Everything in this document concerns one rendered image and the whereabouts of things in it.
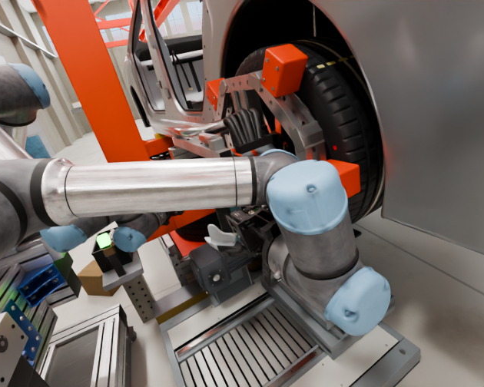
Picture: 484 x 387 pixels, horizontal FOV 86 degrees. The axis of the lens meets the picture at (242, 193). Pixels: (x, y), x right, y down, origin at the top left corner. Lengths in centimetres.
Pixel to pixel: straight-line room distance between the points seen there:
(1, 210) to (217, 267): 97
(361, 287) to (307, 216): 10
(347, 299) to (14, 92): 82
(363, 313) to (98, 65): 112
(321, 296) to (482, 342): 120
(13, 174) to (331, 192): 37
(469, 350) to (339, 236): 120
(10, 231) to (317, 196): 34
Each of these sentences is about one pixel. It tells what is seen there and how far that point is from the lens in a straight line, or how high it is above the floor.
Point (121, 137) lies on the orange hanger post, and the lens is 118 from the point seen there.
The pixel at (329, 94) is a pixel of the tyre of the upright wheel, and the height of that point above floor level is 104.
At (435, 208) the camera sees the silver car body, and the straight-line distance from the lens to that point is 62.
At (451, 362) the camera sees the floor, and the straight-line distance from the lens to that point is 140.
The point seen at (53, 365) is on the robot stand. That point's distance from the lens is 154.
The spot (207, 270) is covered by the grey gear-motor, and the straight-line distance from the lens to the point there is 123.
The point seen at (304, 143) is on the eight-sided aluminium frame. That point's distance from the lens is 64.
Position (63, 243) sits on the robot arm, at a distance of 64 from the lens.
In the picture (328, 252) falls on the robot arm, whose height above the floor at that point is 95.
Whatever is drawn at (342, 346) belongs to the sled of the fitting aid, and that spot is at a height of 13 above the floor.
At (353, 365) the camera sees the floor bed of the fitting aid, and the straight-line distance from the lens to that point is 123.
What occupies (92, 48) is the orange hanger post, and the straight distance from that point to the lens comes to 119.
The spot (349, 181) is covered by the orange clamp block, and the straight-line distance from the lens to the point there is 63.
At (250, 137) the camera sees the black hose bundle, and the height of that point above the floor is 99.
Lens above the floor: 112
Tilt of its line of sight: 24 degrees down
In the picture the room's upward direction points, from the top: 14 degrees counter-clockwise
